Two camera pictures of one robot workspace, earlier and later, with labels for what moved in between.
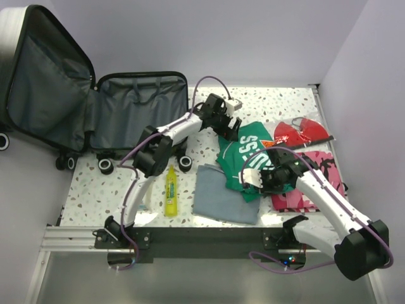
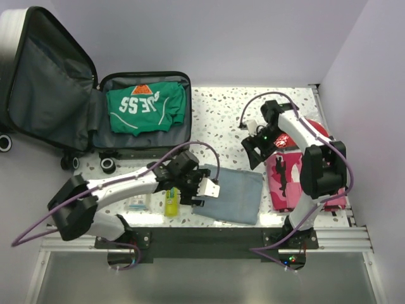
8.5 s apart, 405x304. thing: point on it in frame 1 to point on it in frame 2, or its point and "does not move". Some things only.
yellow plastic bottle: x=171 y=197 does not move
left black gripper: x=231 y=134 to x=186 y=197
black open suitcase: x=49 y=94 does not move
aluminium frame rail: x=61 y=239 does not move
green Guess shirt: x=247 y=152 to x=147 y=107
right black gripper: x=266 y=189 to x=250 y=144
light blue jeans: x=213 y=200 does not move
